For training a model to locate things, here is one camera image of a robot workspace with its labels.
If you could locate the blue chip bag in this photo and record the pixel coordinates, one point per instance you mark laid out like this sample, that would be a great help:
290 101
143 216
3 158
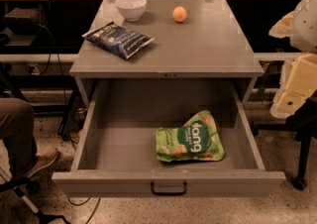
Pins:
117 40

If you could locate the orange fruit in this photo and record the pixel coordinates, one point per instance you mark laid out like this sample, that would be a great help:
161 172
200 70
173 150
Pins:
179 14

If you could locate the tan shoe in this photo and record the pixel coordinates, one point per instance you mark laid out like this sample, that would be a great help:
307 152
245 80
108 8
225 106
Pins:
45 160

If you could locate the dark box on shelf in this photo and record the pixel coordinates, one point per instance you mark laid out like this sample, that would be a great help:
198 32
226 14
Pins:
23 21

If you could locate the grey cabinet counter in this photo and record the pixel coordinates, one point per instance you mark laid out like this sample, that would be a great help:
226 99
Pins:
209 43

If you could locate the person's leg in trousers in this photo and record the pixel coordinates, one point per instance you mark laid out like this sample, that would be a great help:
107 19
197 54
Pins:
17 134

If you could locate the black drawer handle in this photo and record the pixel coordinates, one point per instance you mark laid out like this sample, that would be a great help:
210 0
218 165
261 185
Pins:
168 189

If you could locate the white bowl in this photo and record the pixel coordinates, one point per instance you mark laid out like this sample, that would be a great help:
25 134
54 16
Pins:
131 10

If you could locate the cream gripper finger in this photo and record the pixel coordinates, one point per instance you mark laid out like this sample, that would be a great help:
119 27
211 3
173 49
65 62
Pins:
298 82
282 29

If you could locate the black rolling stand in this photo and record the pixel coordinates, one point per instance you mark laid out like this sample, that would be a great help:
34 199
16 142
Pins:
304 123

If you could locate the green rice chip bag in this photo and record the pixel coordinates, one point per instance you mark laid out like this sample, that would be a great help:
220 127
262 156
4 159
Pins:
196 140

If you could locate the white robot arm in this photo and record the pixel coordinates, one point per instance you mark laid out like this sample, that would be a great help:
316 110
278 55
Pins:
304 27

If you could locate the open grey drawer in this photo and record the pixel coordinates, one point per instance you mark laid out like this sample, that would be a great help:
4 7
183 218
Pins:
116 155

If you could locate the black chair base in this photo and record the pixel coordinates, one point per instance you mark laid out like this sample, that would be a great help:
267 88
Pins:
14 184

